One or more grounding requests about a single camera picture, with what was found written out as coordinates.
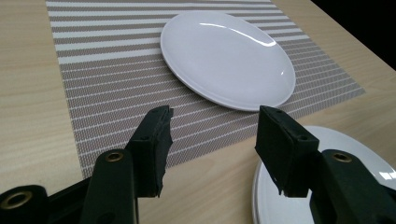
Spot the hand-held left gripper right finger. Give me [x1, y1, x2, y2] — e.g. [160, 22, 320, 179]
[254, 105, 320, 198]

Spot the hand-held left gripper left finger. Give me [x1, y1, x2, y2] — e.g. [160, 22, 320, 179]
[124, 105, 175, 199]

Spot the white plate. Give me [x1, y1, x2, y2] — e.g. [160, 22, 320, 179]
[251, 125, 396, 224]
[160, 10, 297, 112]

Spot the brown white striped woven placemat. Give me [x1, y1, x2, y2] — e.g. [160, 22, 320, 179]
[45, 0, 367, 180]

